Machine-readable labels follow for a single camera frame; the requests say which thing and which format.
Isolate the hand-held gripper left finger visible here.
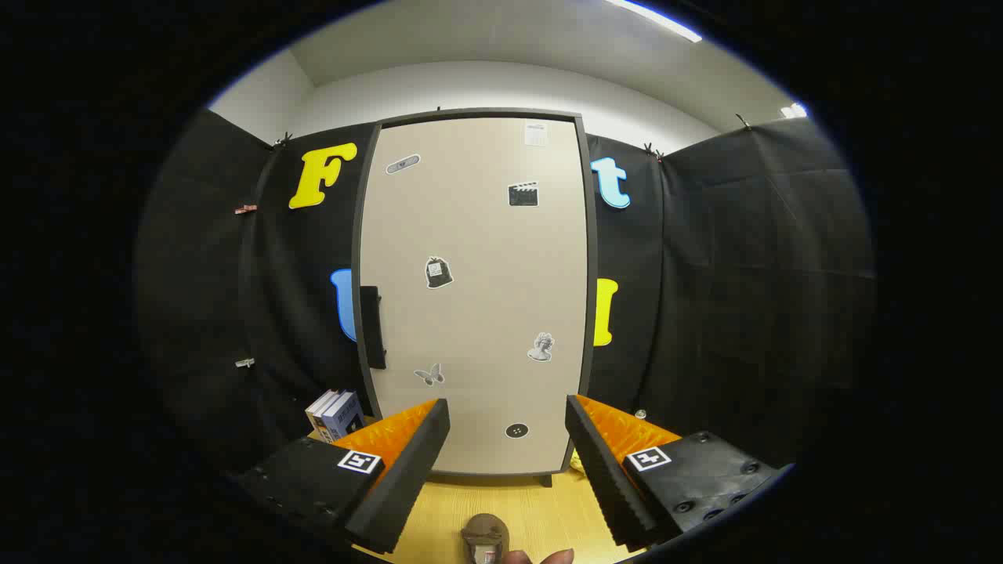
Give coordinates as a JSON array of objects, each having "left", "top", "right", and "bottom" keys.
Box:
[{"left": 235, "top": 399, "right": 451, "bottom": 554}]

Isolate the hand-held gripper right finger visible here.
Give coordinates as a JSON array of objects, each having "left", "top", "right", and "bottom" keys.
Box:
[{"left": 566, "top": 394, "right": 788, "bottom": 549}]

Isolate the brown fuzzy shoe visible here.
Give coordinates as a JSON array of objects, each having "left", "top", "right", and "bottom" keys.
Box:
[{"left": 461, "top": 513, "right": 511, "bottom": 564}]

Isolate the grey shoe cabinet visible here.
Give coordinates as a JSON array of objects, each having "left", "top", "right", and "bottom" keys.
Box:
[{"left": 353, "top": 107, "right": 600, "bottom": 488}]

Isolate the blue cover book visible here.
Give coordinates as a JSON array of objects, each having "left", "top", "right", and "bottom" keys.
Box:
[{"left": 321, "top": 391, "right": 367, "bottom": 443}]

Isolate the white spine book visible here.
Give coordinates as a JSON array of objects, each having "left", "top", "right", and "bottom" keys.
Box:
[{"left": 306, "top": 389, "right": 339, "bottom": 436}]

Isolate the black backdrop cloth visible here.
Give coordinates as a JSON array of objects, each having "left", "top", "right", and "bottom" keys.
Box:
[{"left": 133, "top": 108, "right": 877, "bottom": 502}]

